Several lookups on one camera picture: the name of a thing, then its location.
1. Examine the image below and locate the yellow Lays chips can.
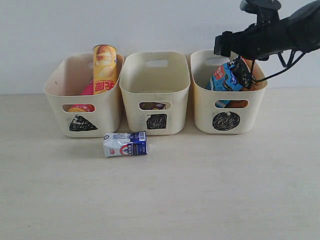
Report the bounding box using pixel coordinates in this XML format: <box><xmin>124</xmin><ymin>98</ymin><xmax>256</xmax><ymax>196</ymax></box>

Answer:
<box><xmin>93</xmin><ymin>44</ymin><xmax>118</xmax><ymax>95</ymax></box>

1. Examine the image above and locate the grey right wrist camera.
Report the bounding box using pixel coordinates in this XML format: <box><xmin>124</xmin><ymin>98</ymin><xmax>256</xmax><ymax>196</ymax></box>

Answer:
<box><xmin>239</xmin><ymin>0</ymin><xmax>282</xmax><ymax>25</ymax></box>

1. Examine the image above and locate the orange black noodle bag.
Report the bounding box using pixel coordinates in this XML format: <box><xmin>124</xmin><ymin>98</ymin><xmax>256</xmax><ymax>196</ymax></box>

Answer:
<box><xmin>226</xmin><ymin>58</ymin><xmax>258</xmax><ymax>109</ymax></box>

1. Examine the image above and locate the purple small box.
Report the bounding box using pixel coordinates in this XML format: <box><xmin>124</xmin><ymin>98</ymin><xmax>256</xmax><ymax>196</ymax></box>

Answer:
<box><xmin>139</xmin><ymin>102</ymin><xmax>166</xmax><ymax>111</ymax></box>

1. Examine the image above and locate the blue noodle bag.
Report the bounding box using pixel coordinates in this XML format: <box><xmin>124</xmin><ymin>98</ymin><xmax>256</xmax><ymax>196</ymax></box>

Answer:
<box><xmin>205</xmin><ymin>60</ymin><xmax>243</xmax><ymax>92</ymax></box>

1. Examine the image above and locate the pink Lays chips can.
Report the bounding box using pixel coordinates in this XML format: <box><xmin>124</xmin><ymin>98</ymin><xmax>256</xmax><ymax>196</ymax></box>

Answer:
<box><xmin>67</xmin><ymin>79</ymin><xmax>95</xmax><ymax>113</ymax></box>

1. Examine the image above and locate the middle cream bin square mark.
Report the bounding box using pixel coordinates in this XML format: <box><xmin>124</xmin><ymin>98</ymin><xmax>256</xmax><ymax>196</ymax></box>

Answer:
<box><xmin>119</xmin><ymin>51</ymin><xmax>191</xmax><ymax>135</ymax></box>

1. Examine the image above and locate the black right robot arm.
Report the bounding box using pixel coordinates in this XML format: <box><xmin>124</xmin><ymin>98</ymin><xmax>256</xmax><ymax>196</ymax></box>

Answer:
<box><xmin>214</xmin><ymin>0</ymin><xmax>320</xmax><ymax>61</ymax></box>

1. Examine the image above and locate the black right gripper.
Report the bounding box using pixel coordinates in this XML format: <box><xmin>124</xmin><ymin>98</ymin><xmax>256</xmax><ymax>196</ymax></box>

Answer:
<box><xmin>214</xmin><ymin>18</ymin><xmax>297</xmax><ymax>60</ymax></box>

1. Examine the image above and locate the left cream bin triangle mark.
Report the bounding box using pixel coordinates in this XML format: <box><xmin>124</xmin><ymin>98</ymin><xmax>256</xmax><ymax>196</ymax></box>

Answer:
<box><xmin>44</xmin><ymin>53</ymin><xmax>124</xmax><ymax>138</ymax></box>

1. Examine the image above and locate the right cream bin circle mark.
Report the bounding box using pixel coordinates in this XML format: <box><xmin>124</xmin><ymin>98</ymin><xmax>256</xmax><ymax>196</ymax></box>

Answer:
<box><xmin>190</xmin><ymin>49</ymin><xmax>268</xmax><ymax>135</ymax></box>

